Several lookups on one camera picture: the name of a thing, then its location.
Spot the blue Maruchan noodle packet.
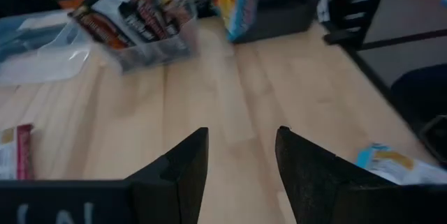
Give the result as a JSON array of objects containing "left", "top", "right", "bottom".
[
  {"left": 242, "top": 0, "right": 261, "bottom": 36},
  {"left": 355, "top": 142, "right": 447, "bottom": 186},
  {"left": 212, "top": 0, "right": 251, "bottom": 42}
]

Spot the dark grey plastic bin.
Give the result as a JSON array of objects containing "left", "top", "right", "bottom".
[{"left": 228, "top": 0, "right": 324, "bottom": 43}]

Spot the clear plastic bin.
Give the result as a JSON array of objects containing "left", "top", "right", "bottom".
[
  {"left": 68, "top": 0, "right": 200, "bottom": 74},
  {"left": 0, "top": 9, "right": 94, "bottom": 86}
]

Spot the black aluminium table frame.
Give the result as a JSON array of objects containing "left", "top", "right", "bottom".
[{"left": 316, "top": 0, "right": 413, "bottom": 49}]

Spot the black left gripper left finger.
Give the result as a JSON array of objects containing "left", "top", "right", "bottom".
[{"left": 125, "top": 127, "right": 210, "bottom": 224}]

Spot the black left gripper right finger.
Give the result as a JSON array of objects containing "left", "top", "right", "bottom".
[{"left": 274, "top": 125, "right": 396, "bottom": 224}]

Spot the black Maruchan noodle packet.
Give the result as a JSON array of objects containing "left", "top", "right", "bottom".
[
  {"left": 91, "top": 0, "right": 140, "bottom": 26},
  {"left": 120, "top": 2, "right": 160, "bottom": 42},
  {"left": 68, "top": 6, "right": 135, "bottom": 50},
  {"left": 134, "top": 0, "right": 192, "bottom": 38}
]

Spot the pink Maruchan noodle packet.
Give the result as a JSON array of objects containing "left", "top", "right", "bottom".
[{"left": 0, "top": 123, "right": 35, "bottom": 181}]

